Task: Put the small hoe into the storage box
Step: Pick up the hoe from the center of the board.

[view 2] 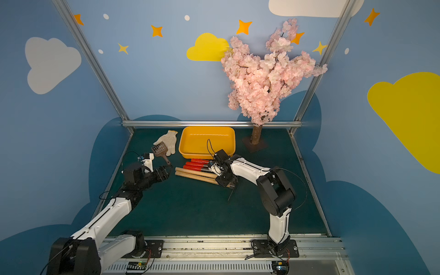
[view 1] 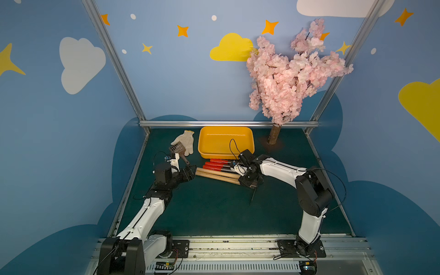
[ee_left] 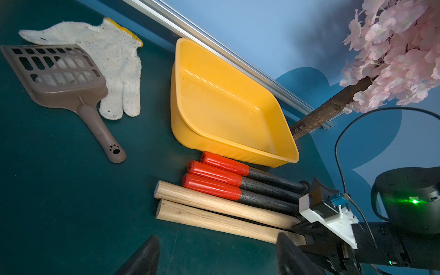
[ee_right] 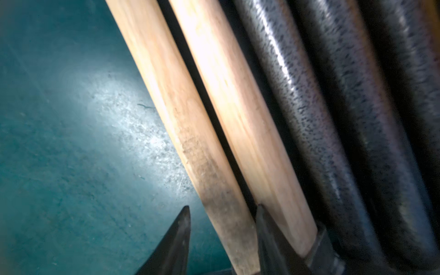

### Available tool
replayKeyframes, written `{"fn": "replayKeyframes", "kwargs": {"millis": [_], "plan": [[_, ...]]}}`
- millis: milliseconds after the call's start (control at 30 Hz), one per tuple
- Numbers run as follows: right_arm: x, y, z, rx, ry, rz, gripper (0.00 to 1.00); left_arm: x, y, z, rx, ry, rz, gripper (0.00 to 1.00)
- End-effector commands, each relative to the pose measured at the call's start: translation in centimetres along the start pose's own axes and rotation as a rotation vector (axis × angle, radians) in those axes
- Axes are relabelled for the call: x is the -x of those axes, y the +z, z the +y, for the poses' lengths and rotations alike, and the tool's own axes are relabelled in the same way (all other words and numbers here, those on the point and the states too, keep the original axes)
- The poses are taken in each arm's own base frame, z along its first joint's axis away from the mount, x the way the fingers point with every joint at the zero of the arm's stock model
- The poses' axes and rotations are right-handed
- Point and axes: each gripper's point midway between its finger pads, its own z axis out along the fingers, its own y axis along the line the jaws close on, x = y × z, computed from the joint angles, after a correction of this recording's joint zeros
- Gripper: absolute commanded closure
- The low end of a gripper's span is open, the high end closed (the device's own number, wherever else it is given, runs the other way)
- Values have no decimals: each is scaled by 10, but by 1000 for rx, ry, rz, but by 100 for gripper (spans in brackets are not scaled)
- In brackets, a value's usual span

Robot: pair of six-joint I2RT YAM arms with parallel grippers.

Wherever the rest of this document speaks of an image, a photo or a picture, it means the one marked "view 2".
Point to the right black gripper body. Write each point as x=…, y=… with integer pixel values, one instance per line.
x=225, y=179

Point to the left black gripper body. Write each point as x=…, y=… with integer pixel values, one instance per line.
x=161, y=172

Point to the wooden handle hoe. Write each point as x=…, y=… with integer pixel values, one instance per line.
x=232, y=187
x=198, y=173

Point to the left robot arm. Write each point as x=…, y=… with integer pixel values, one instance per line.
x=83, y=253

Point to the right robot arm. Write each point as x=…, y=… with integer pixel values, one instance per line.
x=276, y=192

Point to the yellow plastic storage box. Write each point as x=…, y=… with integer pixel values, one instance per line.
x=202, y=142

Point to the small brown slotted scoop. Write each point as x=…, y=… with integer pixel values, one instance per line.
x=160, y=150

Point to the white knitted work glove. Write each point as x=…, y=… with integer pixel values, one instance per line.
x=169, y=140

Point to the pink blossom artificial tree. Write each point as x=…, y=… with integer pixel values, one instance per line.
x=260, y=83

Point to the bottom red handle tool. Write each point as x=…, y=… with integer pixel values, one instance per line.
x=204, y=169

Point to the red handle tool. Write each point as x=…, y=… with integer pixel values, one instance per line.
x=204, y=169
x=195, y=164
x=204, y=161

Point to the top red handle tool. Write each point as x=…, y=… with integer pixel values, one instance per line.
x=204, y=161

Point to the middle red handle tool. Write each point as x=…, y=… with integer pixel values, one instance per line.
x=195, y=164

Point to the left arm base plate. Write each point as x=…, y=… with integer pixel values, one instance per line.
x=151, y=249

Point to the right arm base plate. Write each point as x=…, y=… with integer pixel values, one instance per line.
x=265, y=248

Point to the aluminium front rail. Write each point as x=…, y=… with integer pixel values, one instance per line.
x=306, y=254

